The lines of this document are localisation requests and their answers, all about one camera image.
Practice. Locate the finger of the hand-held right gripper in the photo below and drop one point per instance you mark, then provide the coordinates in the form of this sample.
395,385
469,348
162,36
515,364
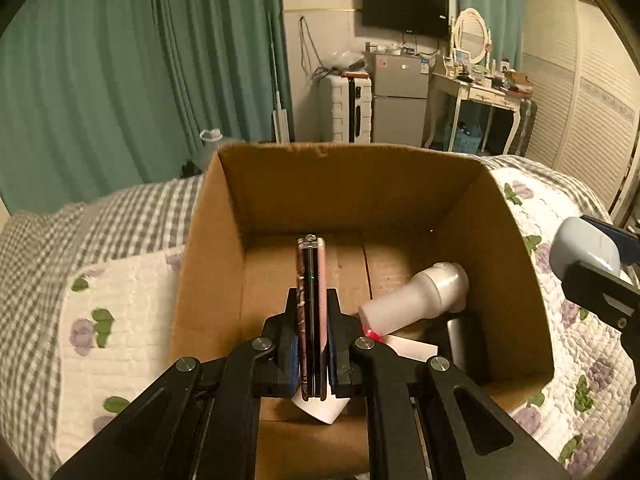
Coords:
600,292
612,232

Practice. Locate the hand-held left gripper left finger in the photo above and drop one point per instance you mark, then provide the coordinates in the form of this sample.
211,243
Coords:
292,362

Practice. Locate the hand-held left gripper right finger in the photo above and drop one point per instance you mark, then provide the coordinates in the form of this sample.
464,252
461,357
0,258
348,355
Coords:
333,366

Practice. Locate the light blue case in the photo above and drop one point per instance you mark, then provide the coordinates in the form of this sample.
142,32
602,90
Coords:
582,247

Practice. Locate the pink-cased smartphone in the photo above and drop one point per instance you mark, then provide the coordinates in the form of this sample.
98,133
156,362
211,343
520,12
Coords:
311,320

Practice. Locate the brown cardboard box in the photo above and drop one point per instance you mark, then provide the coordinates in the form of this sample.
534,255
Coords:
350,200

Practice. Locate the white paper card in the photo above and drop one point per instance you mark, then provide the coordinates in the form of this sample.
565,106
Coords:
321,410

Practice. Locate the white handheld massager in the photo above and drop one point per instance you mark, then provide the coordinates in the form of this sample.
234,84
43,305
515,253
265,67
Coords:
420,297

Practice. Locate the silver and black cylinder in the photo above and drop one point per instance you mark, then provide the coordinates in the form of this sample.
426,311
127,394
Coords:
462,345

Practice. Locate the dark suitcase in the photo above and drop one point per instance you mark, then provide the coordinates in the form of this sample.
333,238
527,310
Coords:
526,127

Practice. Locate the white louvered wardrobe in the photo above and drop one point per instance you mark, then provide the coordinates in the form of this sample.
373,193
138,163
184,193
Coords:
580,100

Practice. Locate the blue storage basket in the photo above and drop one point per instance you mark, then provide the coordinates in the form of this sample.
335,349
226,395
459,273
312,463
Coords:
465,139

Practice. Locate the white dressing table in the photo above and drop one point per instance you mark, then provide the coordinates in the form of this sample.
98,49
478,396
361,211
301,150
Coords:
475,92

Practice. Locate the oval white vanity mirror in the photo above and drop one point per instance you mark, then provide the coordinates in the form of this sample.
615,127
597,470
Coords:
471,32

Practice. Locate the silver two-door fridge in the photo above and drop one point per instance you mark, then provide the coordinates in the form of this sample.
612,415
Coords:
400,95

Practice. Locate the white suitcase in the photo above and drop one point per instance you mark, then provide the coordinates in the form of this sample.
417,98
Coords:
337,107

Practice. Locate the floral quilted bed cover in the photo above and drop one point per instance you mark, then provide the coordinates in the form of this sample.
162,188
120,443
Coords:
45,245

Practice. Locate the white pole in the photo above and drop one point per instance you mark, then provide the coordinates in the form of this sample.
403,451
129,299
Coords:
276,85

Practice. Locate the wide green curtain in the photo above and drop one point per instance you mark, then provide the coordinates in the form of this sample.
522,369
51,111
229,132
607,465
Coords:
125,70

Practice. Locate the black wall television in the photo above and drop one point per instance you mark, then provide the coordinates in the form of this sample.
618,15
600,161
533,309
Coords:
402,7

